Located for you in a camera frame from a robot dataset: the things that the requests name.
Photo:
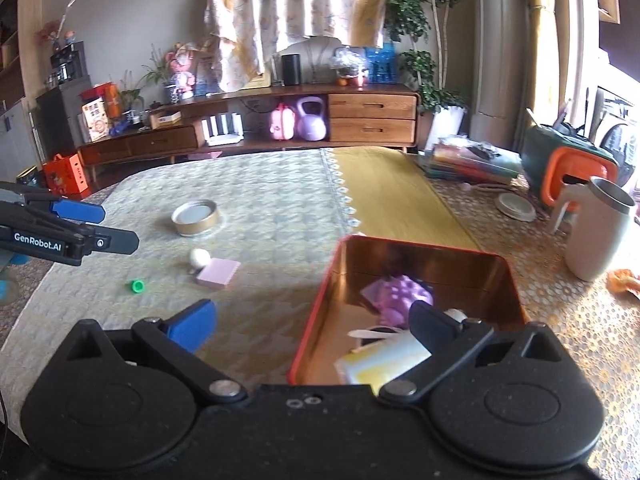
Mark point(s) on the green orange tissue box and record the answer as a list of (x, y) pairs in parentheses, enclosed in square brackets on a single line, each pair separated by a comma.
[(552, 160)]

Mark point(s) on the white wifi router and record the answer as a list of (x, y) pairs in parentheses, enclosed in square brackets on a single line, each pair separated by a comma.
[(223, 129)]

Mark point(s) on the bag of fruit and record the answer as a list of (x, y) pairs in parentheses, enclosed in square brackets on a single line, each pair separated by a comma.
[(350, 65)]

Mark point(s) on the purple kettlebell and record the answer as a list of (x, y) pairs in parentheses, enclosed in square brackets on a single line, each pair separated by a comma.
[(310, 127)]

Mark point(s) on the stack of plastic folders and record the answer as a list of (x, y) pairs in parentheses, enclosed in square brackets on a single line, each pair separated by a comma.
[(460, 158)]

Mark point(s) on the lace gold tablecloth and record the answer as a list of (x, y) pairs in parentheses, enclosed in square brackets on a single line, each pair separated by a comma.
[(599, 329)]

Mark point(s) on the white round lid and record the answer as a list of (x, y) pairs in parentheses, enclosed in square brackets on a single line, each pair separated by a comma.
[(516, 207)]

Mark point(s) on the quilted beige mat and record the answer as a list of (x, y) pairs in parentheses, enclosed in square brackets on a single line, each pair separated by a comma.
[(252, 233)]

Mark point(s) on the pink plush doll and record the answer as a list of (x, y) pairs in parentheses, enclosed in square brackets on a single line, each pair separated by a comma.
[(179, 62)]

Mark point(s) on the potted green plant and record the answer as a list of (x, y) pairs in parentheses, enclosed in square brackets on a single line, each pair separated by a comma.
[(420, 29)]

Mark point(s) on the blue plastic stool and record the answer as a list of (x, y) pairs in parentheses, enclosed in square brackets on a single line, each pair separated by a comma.
[(382, 66)]

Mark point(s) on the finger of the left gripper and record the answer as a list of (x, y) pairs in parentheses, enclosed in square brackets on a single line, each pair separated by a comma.
[(77, 211), (112, 241)]

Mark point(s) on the red gift box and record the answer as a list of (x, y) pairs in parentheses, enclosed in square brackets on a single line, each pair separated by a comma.
[(65, 176)]

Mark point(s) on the black cylinder speaker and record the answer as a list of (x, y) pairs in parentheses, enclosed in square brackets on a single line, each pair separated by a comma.
[(291, 70)]

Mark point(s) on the pink sticky note pad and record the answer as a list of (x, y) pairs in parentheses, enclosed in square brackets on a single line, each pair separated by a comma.
[(218, 273)]

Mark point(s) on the white sunglasses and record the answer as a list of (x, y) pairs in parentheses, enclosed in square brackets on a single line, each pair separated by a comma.
[(376, 332)]

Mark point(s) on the floral curtain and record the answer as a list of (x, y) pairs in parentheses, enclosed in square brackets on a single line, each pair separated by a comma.
[(245, 35)]

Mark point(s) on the yellow white supplement bottle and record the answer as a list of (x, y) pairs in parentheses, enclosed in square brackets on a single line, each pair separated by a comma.
[(380, 361)]

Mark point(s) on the red metal tin box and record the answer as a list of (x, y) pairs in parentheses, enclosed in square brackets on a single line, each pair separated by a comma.
[(373, 281)]

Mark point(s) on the white electric kettle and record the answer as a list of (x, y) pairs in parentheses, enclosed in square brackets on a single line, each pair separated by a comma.
[(605, 212)]

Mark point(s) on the purple grape toy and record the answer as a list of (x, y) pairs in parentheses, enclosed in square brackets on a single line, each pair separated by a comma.
[(392, 298)]

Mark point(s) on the green bottle cap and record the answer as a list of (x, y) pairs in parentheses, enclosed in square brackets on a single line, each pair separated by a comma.
[(137, 286)]

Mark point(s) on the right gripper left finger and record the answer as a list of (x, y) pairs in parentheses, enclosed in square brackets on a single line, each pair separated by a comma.
[(191, 327)]

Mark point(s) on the yellow table runner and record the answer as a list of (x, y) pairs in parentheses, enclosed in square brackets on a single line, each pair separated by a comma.
[(382, 193)]

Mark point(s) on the orange snack wrapper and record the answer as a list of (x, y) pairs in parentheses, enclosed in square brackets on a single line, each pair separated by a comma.
[(623, 281)]

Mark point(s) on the gold rimmed tin lid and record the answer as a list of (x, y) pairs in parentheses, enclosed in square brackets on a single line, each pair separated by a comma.
[(195, 217)]

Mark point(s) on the wooden tv cabinet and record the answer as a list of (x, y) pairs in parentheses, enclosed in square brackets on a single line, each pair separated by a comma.
[(376, 115)]

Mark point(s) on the cream wooden egg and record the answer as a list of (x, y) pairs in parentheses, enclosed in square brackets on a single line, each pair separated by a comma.
[(199, 258)]

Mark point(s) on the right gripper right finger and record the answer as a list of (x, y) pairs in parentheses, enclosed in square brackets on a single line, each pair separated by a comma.
[(434, 328)]

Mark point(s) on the pink small bag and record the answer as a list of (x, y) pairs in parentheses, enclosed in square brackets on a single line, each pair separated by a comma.
[(282, 123)]

